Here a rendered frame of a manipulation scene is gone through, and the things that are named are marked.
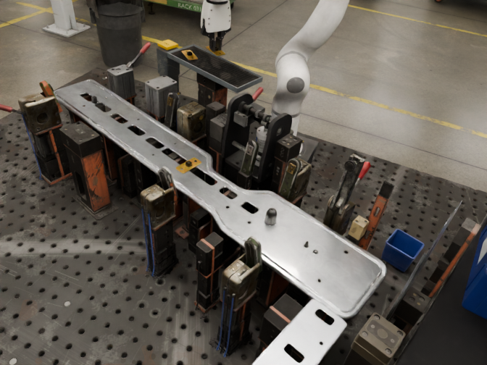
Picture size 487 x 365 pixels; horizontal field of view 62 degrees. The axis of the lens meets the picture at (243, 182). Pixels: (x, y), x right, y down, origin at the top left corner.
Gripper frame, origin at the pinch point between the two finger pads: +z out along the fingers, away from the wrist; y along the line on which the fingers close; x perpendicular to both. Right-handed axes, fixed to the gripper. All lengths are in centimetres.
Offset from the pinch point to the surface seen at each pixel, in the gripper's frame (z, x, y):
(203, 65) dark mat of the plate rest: 7.8, -0.8, 4.6
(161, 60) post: 14.2, -23.7, 11.3
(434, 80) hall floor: 126, -89, -326
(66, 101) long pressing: 24, -24, 51
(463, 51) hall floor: 126, -123, -431
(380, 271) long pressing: 24, 93, 5
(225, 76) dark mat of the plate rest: 7.8, 10.0, 1.7
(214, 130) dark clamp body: 19.3, 23.7, 13.7
